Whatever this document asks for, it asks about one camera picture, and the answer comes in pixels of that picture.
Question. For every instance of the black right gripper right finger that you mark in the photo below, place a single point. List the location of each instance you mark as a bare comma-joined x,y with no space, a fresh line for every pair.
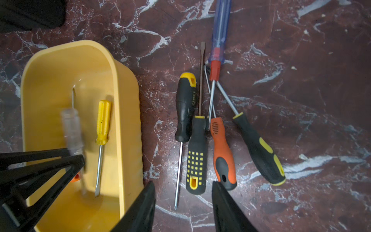
228,216

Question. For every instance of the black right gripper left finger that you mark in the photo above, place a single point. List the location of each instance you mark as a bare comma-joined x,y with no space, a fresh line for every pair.
140,216

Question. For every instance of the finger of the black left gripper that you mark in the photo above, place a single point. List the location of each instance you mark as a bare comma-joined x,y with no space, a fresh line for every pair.
22,174

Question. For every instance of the yellow handle screwdriver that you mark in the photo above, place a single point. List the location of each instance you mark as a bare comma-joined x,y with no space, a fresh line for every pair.
103,125

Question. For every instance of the yellow plastic storage box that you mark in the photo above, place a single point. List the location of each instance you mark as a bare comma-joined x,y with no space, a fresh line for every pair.
81,74

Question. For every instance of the black yellow-capped screwdriver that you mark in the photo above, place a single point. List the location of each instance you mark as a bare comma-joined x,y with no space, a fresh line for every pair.
185,107

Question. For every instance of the small orange grey screwdriver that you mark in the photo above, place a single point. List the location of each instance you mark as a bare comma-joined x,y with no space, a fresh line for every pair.
76,178

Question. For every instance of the orange black screwdriver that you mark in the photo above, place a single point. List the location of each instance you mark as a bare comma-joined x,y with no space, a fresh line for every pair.
224,165

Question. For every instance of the black yellow-striped screwdriver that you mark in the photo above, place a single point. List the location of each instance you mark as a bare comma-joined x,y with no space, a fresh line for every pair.
263,156

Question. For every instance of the black yellow-dotted screwdriver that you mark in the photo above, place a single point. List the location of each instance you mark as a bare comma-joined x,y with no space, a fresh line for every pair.
197,146

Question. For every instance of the blue red transparent screwdriver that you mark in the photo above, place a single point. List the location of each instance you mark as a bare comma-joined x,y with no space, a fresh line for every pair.
219,37

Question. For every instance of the black plastic toolbox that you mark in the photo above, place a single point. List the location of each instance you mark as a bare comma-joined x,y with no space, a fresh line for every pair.
27,15

